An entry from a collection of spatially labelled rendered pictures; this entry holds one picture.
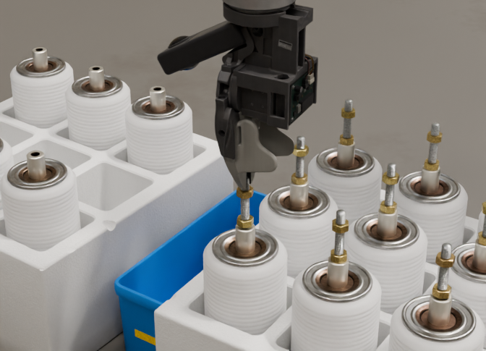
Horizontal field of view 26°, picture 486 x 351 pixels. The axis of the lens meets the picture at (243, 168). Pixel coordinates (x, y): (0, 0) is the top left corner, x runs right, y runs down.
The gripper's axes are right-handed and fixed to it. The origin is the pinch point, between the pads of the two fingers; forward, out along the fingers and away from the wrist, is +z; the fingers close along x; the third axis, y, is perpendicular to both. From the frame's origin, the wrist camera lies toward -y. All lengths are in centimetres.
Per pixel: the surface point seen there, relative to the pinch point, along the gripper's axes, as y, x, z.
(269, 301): 4.8, -2.2, 14.1
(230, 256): 0.1, -2.6, 9.3
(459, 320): 26.1, -1.6, 9.4
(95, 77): -38.0, 26.7, 7.5
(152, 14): -82, 111, 35
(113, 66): -73, 81, 35
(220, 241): -2.4, -0.3, 9.4
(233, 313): 1.5, -4.6, 15.3
